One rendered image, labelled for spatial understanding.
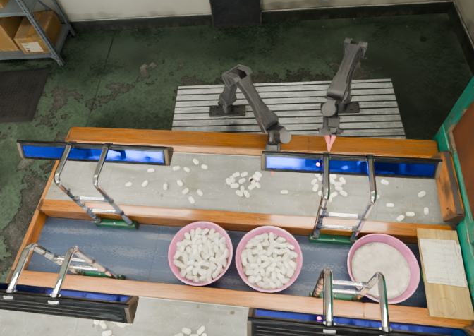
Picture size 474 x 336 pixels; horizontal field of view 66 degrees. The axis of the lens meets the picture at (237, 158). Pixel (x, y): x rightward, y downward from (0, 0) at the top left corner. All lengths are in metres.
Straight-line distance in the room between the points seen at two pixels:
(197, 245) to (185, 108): 0.82
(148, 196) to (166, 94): 1.51
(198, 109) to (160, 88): 1.15
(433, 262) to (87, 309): 1.24
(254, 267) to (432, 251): 0.69
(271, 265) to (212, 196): 0.40
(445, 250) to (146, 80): 2.53
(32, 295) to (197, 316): 0.58
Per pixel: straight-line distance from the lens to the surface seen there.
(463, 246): 1.69
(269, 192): 1.67
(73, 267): 1.63
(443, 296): 1.61
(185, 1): 3.54
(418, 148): 1.87
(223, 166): 1.75
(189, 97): 2.13
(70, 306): 1.31
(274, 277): 1.53
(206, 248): 1.59
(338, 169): 1.36
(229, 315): 1.52
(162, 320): 1.57
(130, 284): 1.61
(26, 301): 1.38
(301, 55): 3.28
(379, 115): 2.06
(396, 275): 1.62
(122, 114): 3.10
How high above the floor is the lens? 2.24
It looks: 58 degrees down
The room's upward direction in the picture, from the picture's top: 9 degrees counter-clockwise
